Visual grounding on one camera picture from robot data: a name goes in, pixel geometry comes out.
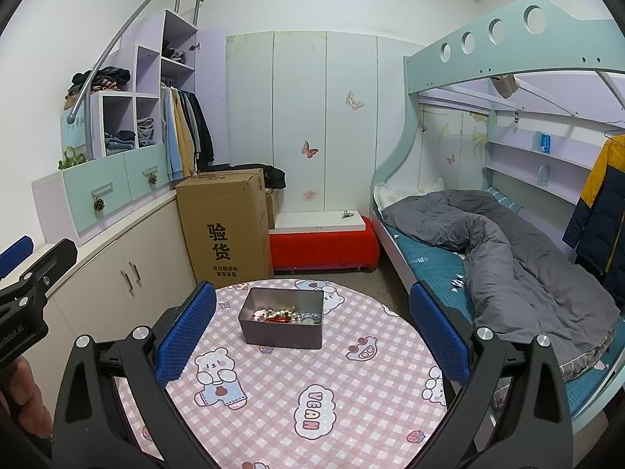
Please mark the black cloth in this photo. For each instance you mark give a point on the black cloth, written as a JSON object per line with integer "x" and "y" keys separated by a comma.
{"x": 274, "y": 178}

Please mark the purple cubby shelf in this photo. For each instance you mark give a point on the purple cubby shelf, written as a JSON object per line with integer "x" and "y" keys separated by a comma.
{"x": 146, "y": 73}

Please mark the person's left hand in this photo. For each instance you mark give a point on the person's left hand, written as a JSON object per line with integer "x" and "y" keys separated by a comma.
{"x": 31, "y": 400}

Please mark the white board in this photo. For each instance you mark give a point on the white board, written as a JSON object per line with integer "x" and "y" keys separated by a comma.
{"x": 317, "y": 222}

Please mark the black hanging jacket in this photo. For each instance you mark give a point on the black hanging jacket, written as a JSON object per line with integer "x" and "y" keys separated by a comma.
{"x": 202, "y": 132}

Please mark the pile of mixed jewelry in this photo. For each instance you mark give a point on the pile of mixed jewelry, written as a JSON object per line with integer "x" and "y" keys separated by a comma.
{"x": 293, "y": 317}

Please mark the pine cone drawer ornament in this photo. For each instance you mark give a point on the pine cone drawer ornament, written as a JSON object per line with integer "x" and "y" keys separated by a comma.
{"x": 153, "y": 179}
{"x": 100, "y": 203}

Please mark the green leaf decoration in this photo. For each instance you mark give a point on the green leaf decoration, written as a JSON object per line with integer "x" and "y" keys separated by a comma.
{"x": 73, "y": 159}

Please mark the teal bed sheet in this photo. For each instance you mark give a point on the teal bed sheet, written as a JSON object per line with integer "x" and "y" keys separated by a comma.
{"x": 429, "y": 259}

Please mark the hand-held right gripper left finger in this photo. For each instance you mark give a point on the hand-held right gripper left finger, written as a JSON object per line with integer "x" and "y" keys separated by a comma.
{"x": 188, "y": 332}

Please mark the metal hair clip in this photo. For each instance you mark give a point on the metal hair clip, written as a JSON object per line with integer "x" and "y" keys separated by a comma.
{"x": 347, "y": 214}

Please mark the white wall shelf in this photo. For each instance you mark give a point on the white wall shelf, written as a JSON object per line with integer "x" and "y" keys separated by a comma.
{"x": 527, "y": 156}

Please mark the pile of dark clothes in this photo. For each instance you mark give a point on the pile of dark clothes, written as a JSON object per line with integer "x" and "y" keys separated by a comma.
{"x": 100, "y": 78}

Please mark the grey metal tin box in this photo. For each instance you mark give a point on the grey metal tin box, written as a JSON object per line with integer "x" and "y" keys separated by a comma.
{"x": 278, "y": 334}

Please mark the red cloth covered box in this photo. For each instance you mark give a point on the red cloth covered box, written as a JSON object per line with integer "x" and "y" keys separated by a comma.
{"x": 322, "y": 249}

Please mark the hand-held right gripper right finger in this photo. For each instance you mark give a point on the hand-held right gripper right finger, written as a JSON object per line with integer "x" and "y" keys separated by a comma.
{"x": 439, "y": 332}

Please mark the brown hanging pouch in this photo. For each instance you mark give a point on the brown hanging pouch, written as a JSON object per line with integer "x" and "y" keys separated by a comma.
{"x": 504, "y": 85}

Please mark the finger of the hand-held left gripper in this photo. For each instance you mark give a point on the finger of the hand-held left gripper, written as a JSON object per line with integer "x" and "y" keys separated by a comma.
{"x": 53, "y": 264}
{"x": 14, "y": 254}

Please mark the beige butterfly sticker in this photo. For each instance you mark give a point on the beige butterfly sticker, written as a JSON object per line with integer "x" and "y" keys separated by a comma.
{"x": 355, "y": 100}

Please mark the pale pink butterfly sticker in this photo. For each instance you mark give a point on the pale pink butterfly sticker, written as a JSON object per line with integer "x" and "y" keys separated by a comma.
{"x": 308, "y": 195}

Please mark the teal bunk bed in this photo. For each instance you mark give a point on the teal bunk bed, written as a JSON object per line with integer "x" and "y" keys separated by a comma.
{"x": 488, "y": 39}

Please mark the small blue box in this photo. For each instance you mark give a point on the small blue box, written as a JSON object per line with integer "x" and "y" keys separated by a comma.
{"x": 543, "y": 142}

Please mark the white wardrobe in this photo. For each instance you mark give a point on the white wardrobe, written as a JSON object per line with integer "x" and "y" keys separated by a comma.
{"x": 302, "y": 107}

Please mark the beige low cabinet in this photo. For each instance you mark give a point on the beige low cabinet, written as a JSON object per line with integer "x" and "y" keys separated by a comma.
{"x": 97, "y": 278}

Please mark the yellow and navy jacket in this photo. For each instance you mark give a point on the yellow and navy jacket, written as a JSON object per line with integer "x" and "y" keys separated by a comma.
{"x": 598, "y": 205}

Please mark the large brown cardboard box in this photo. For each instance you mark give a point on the large brown cardboard box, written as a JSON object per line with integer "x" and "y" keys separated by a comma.
{"x": 224, "y": 224}

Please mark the light blue hanging garment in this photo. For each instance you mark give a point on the light blue hanging garment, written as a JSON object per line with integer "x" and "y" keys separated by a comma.
{"x": 171, "y": 137}

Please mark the yellow hanging garment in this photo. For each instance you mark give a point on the yellow hanging garment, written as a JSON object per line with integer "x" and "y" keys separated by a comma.
{"x": 184, "y": 137}

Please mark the white pillow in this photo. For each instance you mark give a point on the white pillow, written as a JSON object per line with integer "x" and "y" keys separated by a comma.
{"x": 400, "y": 193}

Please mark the teal drawer unit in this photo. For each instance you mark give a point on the teal drawer unit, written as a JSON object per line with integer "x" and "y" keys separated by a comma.
{"x": 112, "y": 185}

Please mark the grey metal handrail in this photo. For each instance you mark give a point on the grey metal handrail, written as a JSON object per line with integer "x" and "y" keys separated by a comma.
{"x": 122, "y": 34}

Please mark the folded blue jeans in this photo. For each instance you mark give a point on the folded blue jeans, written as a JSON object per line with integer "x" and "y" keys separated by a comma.
{"x": 118, "y": 141}

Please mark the folded grey clothes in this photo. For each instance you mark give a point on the folded grey clothes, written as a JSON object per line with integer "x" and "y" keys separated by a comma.
{"x": 145, "y": 132}

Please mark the grey duvet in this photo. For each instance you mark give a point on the grey duvet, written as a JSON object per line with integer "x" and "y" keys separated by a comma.
{"x": 512, "y": 264}

